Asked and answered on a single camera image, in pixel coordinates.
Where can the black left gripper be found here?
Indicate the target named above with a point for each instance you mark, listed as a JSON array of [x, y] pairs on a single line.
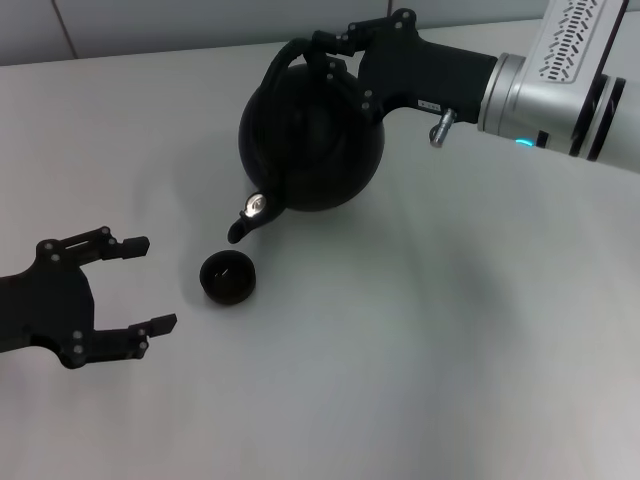
[[55, 310]]

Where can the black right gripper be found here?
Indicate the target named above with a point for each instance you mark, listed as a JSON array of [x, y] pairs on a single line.
[[425, 70]]

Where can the black round teapot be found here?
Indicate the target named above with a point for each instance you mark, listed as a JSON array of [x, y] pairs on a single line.
[[310, 150]]

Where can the small black teacup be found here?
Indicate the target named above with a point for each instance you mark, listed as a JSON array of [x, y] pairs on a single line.
[[227, 289]]

